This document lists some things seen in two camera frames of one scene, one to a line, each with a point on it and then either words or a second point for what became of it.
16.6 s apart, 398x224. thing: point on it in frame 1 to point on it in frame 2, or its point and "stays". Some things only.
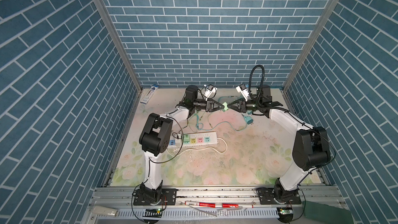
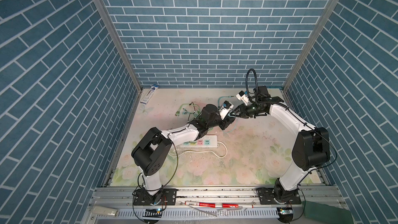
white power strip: x=193 y=139 stays
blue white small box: x=151 y=92 stays
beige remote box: x=103 y=210 stays
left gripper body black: x=198 y=104 to x=216 y=121
